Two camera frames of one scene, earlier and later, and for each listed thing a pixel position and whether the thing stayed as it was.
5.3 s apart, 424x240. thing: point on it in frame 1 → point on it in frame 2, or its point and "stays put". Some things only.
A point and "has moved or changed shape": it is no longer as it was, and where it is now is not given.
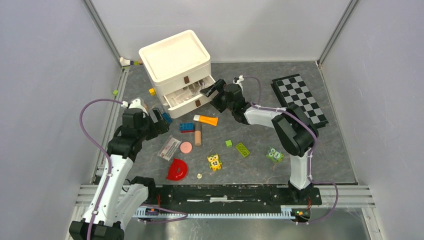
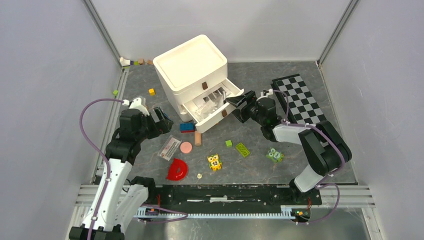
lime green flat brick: (243, 151) stays put
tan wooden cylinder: (197, 138) stays put
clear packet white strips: (181, 96) → (206, 110)
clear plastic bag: (196, 88) has moved or changed shape
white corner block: (124, 62) stays put
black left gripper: (161, 126) stays put
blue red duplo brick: (187, 127) stays put
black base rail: (231, 196) stays put
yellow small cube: (152, 91) stays put
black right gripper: (217, 85) → (237, 100)
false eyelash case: (169, 148) stays put
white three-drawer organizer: (179, 67) has moved or changed shape
